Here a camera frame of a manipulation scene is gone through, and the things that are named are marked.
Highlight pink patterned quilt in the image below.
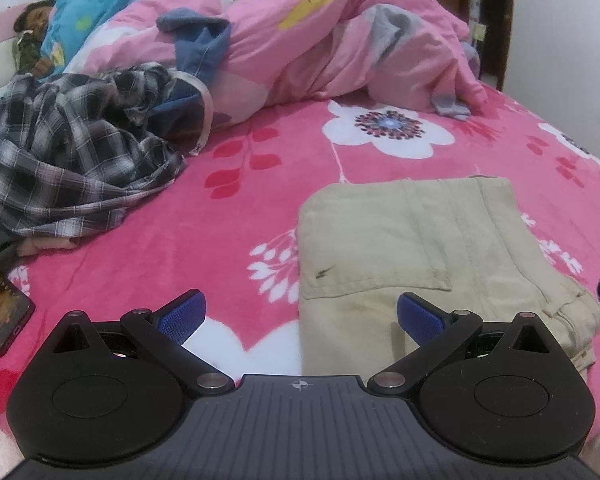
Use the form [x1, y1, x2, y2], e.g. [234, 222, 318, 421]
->
[41, 0, 488, 124]

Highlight pink floral fleece blanket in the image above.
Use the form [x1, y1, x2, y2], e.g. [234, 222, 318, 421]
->
[0, 90, 600, 478]

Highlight beige khaki trousers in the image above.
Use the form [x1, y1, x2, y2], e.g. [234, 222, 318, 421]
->
[298, 177, 600, 378]

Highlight sleeping child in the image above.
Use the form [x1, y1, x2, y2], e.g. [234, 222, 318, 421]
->
[12, 0, 56, 78]

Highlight black smartphone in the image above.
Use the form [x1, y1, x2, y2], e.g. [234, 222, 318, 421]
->
[0, 272, 35, 356]

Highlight blue denim garment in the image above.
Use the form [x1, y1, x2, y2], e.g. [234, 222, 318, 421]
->
[149, 8, 230, 155]

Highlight black white plaid shirt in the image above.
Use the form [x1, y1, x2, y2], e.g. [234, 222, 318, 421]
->
[0, 63, 186, 238]

